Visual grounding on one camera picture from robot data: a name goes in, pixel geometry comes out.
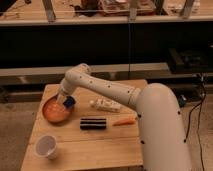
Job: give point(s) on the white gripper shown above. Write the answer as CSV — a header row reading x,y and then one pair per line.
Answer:
x,y
67,101

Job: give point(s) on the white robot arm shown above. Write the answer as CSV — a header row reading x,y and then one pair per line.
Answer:
x,y
160,124

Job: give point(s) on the wooden table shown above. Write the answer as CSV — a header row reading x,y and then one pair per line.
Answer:
x,y
113,147

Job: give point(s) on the white plastic cup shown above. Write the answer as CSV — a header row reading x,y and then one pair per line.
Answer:
x,y
46,147

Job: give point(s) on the orange carrot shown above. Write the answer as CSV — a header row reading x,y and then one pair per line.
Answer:
x,y
124,121

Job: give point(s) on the long wooden bench shelf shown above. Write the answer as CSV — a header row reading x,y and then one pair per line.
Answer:
x,y
46,75

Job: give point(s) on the black power adapter box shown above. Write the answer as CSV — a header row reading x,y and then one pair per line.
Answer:
x,y
182,100

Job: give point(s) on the black equipment on shelf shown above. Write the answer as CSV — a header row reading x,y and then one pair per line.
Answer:
x,y
190,61

